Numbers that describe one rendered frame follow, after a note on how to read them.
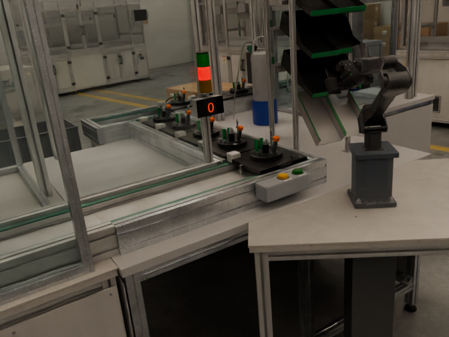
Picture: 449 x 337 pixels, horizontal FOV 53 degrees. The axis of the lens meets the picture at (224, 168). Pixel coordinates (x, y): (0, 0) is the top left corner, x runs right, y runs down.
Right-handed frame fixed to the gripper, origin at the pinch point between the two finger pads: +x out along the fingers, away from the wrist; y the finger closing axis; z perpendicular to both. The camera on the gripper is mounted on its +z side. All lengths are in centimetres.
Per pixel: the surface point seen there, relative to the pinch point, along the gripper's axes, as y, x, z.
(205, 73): 48, 13, 18
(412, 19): -126, 74, 58
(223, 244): 61, 6, -46
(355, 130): -17.3, 21.3, -14.7
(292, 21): 8.7, 5.7, 31.8
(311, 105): -0.9, 24.5, 0.9
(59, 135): 106, -20, -6
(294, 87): 8.8, 18.2, 8.1
